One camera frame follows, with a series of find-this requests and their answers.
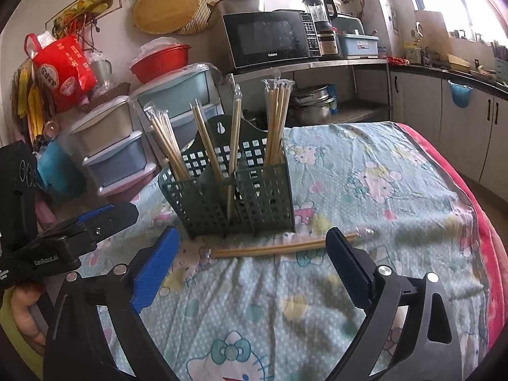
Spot group of bamboo chopsticks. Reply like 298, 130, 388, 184
144, 72, 295, 223

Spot pale cutting board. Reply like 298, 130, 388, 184
415, 10, 448, 48

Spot person's left hand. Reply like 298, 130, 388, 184
11, 286, 48, 354

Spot grey cooker pot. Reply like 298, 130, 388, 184
216, 0, 266, 14

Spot white kitchen cabinets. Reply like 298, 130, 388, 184
389, 63, 508, 191

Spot black blender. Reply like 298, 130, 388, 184
302, 0, 342, 57

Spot round bamboo board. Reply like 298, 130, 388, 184
132, 0, 200, 34

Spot single sleeved chopstick pair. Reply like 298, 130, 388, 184
208, 228, 374, 259

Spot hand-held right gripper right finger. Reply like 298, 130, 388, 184
325, 227, 463, 381

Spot white plastic bags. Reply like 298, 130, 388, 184
137, 37, 179, 62

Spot grey countertop appliance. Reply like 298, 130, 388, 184
332, 13, 365, 36

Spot blue canister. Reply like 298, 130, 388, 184
325, 84, 339, 112

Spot fruit wall poster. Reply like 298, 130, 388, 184
44, 0, 120, 28

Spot person's left forearm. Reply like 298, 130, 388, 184
0, 286, 44, 379

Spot blue plastic bag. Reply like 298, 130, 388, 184
39, 139, 86, 197

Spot red blanket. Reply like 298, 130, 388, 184
397, 122, 508, 366

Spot blue hanging bin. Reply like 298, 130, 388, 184
448, 80, 474, 109

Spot stacked steel pots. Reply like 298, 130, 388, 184
289, 84, 335, 124

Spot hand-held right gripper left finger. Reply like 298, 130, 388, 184
43, 226, 181, 381

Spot yellow hanging bags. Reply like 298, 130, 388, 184
15, 63, 50, 136

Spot black microwave oven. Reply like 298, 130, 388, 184
221, 10, 323, 70

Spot green plastic utensil basket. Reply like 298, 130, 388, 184
158, 115, 296, 239

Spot light blue lidded box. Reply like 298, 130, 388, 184
337, 34, 379, 58

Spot beige-topped plastic drawer tower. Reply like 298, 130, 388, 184
69, 95, 159, 203

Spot red shopping bag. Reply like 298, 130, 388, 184
24, 32, 98, 112

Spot yellow bottle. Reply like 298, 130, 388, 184
404, 41, 422, 64

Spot steel shelf rack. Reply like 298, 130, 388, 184
222, 57, 391, 125

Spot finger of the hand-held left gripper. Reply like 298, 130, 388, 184
75, 205, 116, 225
81, 202, 139, 243

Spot plastic-covered metal cup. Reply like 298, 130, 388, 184
89, 59, 112, 88

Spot round woven mat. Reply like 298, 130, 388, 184
175, 0, 220, 36

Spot red plastic basin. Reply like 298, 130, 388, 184
130, 44, 191, 84

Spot cartoon printed blue tablecloth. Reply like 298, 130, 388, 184
75, 121, 489, 381

